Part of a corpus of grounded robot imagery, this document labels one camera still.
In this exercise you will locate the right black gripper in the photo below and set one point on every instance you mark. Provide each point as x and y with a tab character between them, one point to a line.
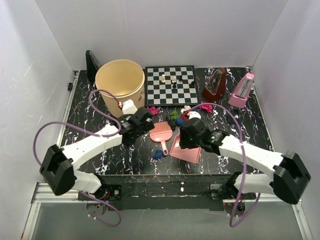
184	143

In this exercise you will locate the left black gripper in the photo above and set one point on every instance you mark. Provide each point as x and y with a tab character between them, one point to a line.
147	129

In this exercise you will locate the pink dustpan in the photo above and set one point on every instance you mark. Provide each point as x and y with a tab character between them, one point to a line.
189	155

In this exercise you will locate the pink hand brush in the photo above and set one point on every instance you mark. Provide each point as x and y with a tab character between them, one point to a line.
161	133

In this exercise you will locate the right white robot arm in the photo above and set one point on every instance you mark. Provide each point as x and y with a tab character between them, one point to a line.
281	174

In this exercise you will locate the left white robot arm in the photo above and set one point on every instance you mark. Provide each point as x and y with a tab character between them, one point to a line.
60	166

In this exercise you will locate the magenta paper scrap left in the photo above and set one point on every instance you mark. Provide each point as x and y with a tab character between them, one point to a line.
153	110

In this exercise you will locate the magenta paper scrap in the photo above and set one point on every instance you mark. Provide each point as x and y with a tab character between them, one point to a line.
206	107
153	110

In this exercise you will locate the blue paper scrap centre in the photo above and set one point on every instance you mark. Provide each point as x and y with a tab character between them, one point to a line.
180	121

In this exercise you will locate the red paper scrap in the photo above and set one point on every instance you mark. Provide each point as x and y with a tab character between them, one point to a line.
184	117

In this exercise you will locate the black paper scrap centre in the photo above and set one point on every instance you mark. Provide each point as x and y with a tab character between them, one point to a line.
172	122

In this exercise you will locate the white paper scrap upper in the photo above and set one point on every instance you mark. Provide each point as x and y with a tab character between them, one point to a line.
185	108

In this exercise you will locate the green paper scrap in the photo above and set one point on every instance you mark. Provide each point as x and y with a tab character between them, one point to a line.
174	115

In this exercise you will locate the magenta paper scrap right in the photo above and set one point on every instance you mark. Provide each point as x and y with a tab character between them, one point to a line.
206	107

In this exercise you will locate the blue scrap near brush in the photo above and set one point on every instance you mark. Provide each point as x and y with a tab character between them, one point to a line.
159	154

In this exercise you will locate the black white chessboard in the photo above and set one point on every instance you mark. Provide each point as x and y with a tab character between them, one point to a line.
158	94

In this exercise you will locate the brown metronome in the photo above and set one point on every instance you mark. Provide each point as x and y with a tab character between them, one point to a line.
216	87

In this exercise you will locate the beige plastic bucket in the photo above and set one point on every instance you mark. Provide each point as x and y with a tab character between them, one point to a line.
125	80

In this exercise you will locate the black chess piece right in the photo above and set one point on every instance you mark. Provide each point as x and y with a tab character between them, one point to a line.
192	84

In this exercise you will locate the pink metronome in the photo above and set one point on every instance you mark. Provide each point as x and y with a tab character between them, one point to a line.
240	94

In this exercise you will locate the black triangular stand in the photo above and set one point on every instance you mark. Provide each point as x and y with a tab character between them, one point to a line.
92	65

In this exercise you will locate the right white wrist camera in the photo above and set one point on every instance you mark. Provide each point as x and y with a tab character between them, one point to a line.
193	115

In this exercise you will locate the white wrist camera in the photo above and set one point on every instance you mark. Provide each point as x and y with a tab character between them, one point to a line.
127	107
193	115

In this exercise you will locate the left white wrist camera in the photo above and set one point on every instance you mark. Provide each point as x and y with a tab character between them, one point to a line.
127	107

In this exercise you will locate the aluminium frame rail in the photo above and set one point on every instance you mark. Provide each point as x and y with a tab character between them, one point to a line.
42	195

